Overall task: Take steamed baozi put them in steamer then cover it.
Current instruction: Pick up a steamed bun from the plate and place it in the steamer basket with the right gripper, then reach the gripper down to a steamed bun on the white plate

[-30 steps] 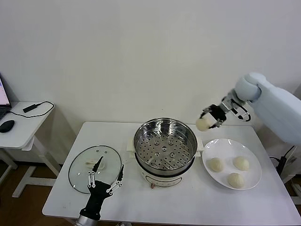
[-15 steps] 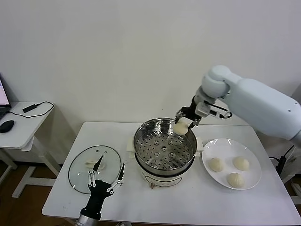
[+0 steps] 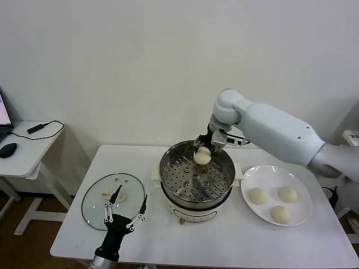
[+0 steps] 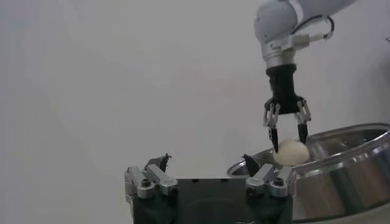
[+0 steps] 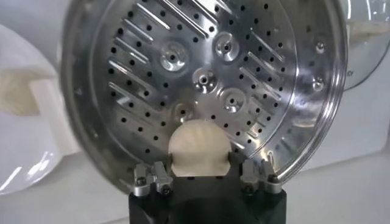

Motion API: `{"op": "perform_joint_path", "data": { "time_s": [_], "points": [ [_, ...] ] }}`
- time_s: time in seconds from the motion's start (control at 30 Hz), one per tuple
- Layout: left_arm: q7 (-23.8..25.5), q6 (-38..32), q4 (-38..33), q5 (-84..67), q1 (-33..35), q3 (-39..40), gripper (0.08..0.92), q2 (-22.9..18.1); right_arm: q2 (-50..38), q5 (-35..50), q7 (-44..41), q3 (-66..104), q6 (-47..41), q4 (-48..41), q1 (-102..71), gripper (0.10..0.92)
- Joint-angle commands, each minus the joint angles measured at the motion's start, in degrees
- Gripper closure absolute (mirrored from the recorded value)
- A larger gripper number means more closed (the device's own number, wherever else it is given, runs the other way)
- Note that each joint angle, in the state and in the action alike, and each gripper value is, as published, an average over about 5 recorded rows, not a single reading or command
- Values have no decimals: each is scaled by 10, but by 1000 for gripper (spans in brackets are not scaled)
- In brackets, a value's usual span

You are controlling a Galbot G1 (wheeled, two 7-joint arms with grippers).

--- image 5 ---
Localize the white steamed baozi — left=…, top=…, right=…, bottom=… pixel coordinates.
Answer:
left=168, top=119, right=232, bottom=178

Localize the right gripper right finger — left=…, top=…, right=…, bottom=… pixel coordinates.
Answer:
left=228, top=151, right=283, bottom=196

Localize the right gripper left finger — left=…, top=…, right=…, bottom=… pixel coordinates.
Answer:
left=131, top=154, right=175, bottom=197

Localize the white oval plate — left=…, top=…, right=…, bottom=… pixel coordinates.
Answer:
left=0, top=24, right=66, bottom=195

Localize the glass lid with white handle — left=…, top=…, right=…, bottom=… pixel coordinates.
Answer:
left=342, top=0, right=390, bottom=92

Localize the perforated steel steamer basket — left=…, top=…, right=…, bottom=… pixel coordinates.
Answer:
left=60, top=0, right=349, bottom=195

